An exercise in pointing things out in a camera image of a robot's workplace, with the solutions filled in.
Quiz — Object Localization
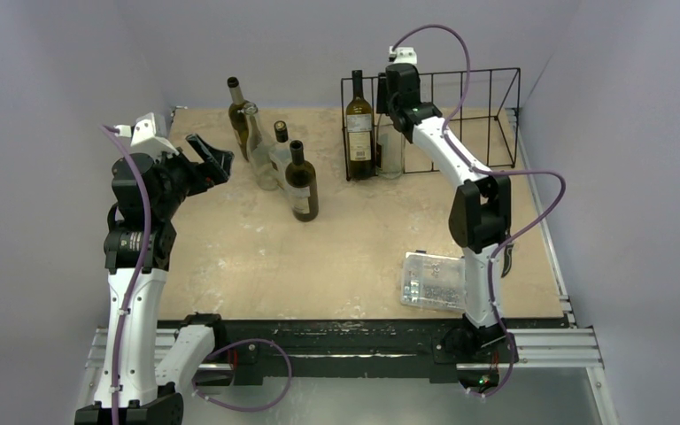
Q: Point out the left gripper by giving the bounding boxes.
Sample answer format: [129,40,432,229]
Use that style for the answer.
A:
[151,133,232,218]

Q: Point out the dark green wine bottle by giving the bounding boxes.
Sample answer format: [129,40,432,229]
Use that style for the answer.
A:
[345,70,375,181]

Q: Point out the clear slender glass bottle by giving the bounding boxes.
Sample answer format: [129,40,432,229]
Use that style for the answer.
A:
[375,113,405,179]

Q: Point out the clear bottle black cap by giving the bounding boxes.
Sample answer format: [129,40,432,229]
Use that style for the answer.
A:
[269,120,290,190]

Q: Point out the dark green bottle white label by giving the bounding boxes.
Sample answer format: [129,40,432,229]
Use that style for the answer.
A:
[284,140,319,222]

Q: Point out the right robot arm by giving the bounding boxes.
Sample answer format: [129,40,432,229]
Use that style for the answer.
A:
[381,63,512,360]

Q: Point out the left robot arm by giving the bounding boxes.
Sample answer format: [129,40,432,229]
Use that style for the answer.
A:
[74,134,234,424]

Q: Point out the green bottle silver foil neck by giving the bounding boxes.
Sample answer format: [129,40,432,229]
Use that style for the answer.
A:
[227,76,249,160]

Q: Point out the tall clear glass bottle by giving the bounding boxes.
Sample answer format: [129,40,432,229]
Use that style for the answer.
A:
[243,102,278,191]

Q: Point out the clear plastic screw box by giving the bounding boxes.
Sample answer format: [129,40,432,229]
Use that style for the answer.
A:
[400,251,466,312]

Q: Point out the black pliers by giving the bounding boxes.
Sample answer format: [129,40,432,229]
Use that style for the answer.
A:
[500,235,515,278]

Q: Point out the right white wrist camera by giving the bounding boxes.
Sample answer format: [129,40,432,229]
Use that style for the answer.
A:
[388,46,418,66]

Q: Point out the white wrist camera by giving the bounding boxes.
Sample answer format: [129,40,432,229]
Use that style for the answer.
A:
[388,46,418,66]
[112,112,180,159]

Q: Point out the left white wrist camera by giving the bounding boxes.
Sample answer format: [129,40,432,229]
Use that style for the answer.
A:
[112,112,180,159]

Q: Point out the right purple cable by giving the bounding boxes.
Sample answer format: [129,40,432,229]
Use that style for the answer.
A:
[390,24,568,400]

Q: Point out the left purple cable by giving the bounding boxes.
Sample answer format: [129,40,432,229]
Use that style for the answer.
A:
[99,124,153,425]

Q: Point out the black wire wine rack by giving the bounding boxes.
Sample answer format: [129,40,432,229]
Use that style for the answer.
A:
[340,66,523,181]

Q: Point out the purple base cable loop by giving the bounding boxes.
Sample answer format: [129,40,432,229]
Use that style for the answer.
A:
[193,338,296,414]

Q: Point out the black aluminium mounting rail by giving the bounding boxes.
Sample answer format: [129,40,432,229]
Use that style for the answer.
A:
[185,315,602,390]

